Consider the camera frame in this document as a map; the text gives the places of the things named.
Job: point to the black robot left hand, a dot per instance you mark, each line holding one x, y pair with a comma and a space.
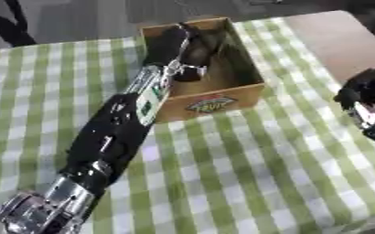
167, 45

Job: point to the tan cardboard box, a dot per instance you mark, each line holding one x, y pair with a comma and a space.
204, 79

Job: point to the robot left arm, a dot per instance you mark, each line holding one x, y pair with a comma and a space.
102, 143

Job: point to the black tripod leg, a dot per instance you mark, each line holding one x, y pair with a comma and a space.
6, 26

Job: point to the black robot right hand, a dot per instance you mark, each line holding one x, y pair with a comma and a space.
369, 94

